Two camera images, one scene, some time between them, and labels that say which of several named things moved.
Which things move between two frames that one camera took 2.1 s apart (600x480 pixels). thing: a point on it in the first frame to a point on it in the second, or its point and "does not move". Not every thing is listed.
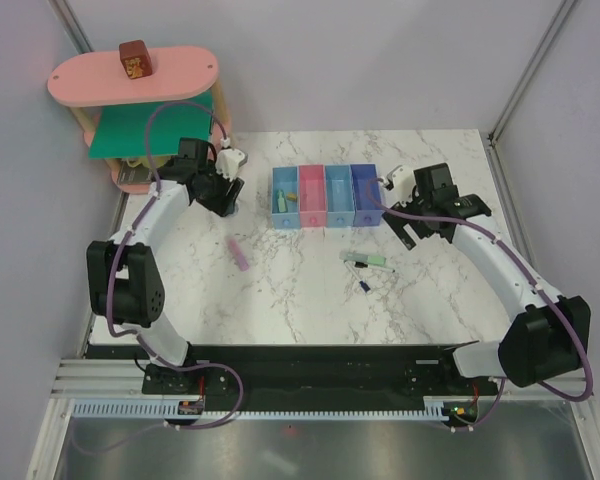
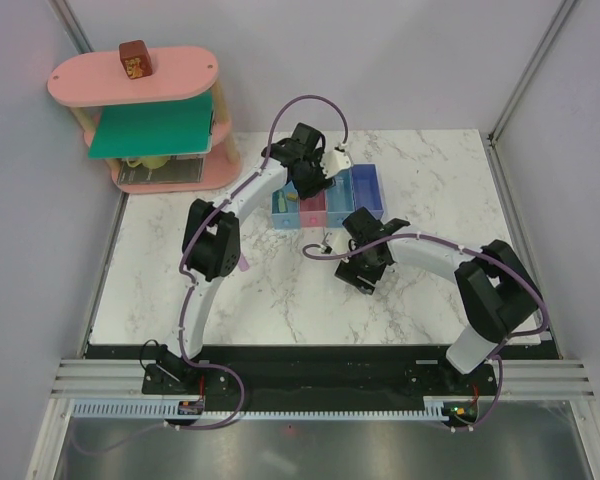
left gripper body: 214,192 to 312,180
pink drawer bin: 312,190 does not move
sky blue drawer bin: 340,196 does not move
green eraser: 281,201 does not move
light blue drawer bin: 287,179 does not move
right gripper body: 422,227 to 360,264
